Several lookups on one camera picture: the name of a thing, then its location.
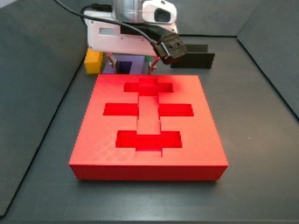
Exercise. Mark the green zigzag block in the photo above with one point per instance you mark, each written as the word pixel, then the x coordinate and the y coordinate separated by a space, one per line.
pixel 148 59

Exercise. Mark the purple U-shaped block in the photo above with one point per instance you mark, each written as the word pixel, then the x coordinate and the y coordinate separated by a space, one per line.
pixel 129 64

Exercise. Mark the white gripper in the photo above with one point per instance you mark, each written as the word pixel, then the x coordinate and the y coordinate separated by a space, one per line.
pixel 106 39

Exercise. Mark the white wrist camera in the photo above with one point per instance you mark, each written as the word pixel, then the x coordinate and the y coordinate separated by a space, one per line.
pixel 160 11

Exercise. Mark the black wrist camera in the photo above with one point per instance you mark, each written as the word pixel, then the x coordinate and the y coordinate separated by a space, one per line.
pixel 166 42

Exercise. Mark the black angle fixture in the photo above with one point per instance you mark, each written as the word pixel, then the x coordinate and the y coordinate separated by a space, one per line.
pixel 198 58

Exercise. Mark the yellow long block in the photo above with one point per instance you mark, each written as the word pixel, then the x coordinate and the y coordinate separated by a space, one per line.
pixel 94 61

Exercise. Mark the red slotted board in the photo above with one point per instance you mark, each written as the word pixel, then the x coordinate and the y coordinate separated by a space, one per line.
pixel 149 131

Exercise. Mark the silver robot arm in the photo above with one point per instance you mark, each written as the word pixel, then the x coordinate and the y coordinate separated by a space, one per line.
pixel 122 12

